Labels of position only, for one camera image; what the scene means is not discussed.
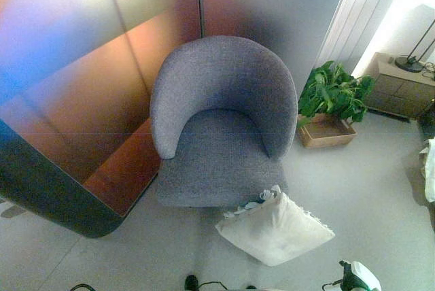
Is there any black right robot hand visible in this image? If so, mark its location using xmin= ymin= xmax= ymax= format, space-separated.
xmin=339 ymin=260 xmax=382 ymax=291

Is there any white fringed pillow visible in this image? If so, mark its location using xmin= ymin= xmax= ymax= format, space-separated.
xmin=215 ymin=184 xmax=336 ymax=268

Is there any white bedding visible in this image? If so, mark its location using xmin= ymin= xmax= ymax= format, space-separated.
xmin=418 ymin=137 xmax=435 ymax=204

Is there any wooden planter box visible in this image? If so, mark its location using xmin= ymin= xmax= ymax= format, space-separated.
xmin=296 ymin=112 xmax=358 ymax=150

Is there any black left robot foot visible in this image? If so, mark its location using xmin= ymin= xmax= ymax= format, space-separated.
xmin=184 ymin=274 xmax=199 ymax=291

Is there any beige drawer cabinet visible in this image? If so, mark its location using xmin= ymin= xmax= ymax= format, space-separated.
xmin=364 ymin=52 xmax=435 ymax=120

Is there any green leafy plant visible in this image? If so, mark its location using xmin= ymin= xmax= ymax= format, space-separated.
xmin=297 ymin=61 xmax=375 ymax=128

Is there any black table lamp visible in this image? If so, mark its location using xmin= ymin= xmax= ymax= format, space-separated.
xmin=394 ymin=3 xmax=435 ymax=74

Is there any grey fabric tub armchair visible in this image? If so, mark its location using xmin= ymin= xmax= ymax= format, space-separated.
xmin=150 ymin=35 xmax=300 ymax=208

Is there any white curtain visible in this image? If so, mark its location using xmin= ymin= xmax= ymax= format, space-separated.
xmin=313 ymin=0 xmax=399 ymax=78

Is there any wooden cabinet with dark edge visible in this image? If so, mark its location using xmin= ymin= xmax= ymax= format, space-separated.
xmin=0 ymin=116 xmax=162 ymax=239

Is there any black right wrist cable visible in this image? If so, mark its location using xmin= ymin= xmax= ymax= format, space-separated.
xmin=321 ymin=279 xmax=343 ymax=291

